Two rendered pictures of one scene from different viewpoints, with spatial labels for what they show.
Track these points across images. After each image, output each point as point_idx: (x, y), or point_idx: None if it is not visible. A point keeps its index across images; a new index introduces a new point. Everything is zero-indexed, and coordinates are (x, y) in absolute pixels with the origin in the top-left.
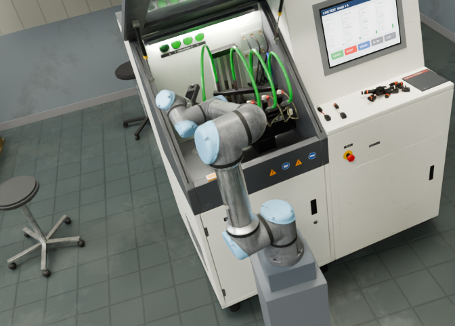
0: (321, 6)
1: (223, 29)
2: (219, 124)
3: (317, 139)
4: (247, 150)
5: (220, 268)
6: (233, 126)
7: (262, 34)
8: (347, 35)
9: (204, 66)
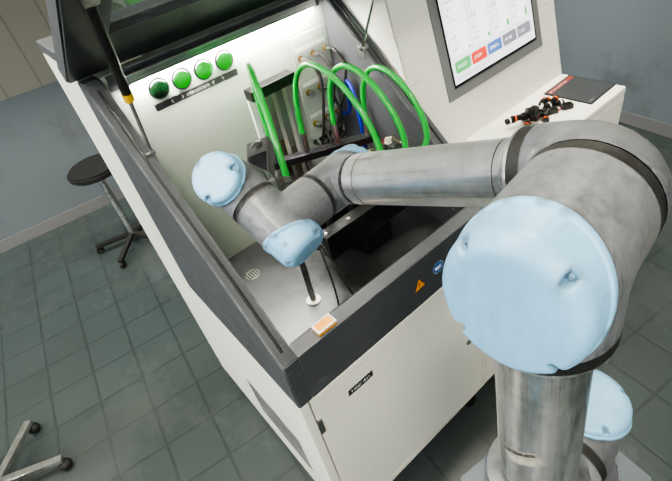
0: None
1: (265, 44)
2: (576, 202)
3: (478, 208)
4: (345, 252)
5: (345, 470)
6: (628, 198)
7: (331, 47)
8: (472, 29)
9: (241, 119)
